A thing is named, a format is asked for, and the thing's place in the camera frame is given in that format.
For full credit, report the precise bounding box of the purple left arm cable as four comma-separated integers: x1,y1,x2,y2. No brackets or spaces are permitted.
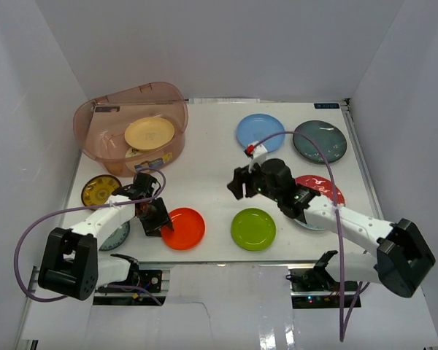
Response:
13,167,168,306

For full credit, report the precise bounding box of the cream plate with black flowers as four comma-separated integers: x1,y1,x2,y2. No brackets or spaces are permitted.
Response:
125,147,144,158

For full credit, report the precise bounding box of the small blue label sticker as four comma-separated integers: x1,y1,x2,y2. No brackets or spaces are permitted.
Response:
314,103,340,109

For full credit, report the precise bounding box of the dark teal ceramic plate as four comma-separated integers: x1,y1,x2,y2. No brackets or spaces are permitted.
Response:
293,120,347,164

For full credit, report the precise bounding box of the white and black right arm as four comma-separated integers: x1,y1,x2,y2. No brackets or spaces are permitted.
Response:
227,158,436,298

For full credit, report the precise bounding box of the light blue plastic plate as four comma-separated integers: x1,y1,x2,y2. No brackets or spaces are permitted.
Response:
236,114,285,149

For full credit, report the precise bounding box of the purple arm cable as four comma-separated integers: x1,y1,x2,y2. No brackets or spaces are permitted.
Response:
255,131,372,343
13,167,168,306

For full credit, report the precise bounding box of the blue and white porcelain plate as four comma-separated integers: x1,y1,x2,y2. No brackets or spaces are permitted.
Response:
99,222,131,252

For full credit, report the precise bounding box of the pink translucent plastic bin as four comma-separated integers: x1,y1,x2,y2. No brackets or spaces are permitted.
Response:
73,82,188,177

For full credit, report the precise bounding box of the yellow and black patterned plate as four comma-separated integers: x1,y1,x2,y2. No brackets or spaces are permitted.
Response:
80,174,122,210

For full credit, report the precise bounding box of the beige plastic plate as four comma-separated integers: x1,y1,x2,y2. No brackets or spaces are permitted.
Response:
124,117,175,151

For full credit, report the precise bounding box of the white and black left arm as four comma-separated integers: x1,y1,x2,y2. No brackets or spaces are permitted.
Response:
38,172,173,300

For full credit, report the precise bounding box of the lime green plastic plate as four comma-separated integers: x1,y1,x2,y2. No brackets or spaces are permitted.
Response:
231,208,277,252

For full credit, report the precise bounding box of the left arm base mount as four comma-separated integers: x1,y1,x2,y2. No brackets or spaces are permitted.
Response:
93,268,170,306

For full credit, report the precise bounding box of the red plate with teal waves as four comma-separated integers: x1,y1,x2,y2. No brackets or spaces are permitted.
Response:
295,175,334,231

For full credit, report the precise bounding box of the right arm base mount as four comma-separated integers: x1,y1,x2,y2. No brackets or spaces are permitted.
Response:
285,250,340,310

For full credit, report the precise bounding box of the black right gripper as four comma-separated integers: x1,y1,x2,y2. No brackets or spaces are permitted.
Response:
228,157,281,203

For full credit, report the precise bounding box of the orange plastic plate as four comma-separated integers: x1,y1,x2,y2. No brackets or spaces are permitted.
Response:
161,207,206,251

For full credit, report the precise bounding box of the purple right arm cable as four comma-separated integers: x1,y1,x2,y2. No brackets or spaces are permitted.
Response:
255,131,372,343

